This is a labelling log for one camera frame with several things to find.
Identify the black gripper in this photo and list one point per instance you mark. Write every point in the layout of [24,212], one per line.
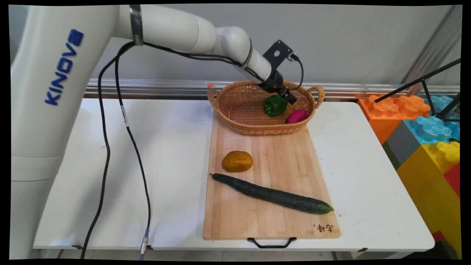
[274,83]

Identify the yellow brown potato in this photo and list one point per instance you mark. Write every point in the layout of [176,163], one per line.
[237,161]

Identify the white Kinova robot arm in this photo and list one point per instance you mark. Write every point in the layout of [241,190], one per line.
[44,110]

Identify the green bell pepper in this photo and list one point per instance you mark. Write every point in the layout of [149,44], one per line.
[274,106]

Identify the magenta purple vegetable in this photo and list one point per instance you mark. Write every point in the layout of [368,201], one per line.
[297,116]

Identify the woven wicker basket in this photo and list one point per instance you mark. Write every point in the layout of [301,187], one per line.
[239,110]

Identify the wooden cutting board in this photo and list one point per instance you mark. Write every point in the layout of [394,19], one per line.
[279,158]

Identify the orange giant building block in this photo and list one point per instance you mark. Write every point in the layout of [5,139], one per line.
[379,117]

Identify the long dark green cucumber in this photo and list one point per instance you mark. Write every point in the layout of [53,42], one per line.
[272,195]

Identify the grey giant building block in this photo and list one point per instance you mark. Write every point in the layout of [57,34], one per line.
[401,145]

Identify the black tripod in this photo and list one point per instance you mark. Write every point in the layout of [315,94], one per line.
[428,95]

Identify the blue giant building block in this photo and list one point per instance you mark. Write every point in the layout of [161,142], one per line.
[439,103]
[430,129]

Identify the yellow giant building block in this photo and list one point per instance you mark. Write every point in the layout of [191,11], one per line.
[430,191]

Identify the red giant building block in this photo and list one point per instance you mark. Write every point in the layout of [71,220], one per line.
[453,178]

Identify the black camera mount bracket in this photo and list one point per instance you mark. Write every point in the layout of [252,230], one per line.
[274,55]

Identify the aluminium rail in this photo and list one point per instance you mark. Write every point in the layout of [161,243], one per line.
[165,88]

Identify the slanted aluminium frame post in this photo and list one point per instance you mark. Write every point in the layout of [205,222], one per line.
[430,46]

